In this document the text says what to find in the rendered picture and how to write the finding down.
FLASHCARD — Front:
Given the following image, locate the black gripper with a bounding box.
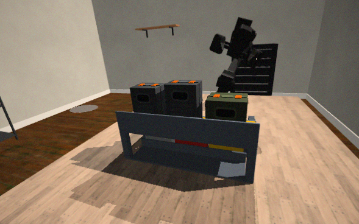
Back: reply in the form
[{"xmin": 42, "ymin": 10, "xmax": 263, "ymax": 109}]
[{"xmin": 210, "ymin": 33, "xmax": 263, "ymax": 68}]

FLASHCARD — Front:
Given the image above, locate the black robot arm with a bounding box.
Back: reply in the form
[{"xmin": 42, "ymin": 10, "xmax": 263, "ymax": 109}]
[{"xmin": 216, "ymin": 17, "xmax": 257, "ymax": 93}]

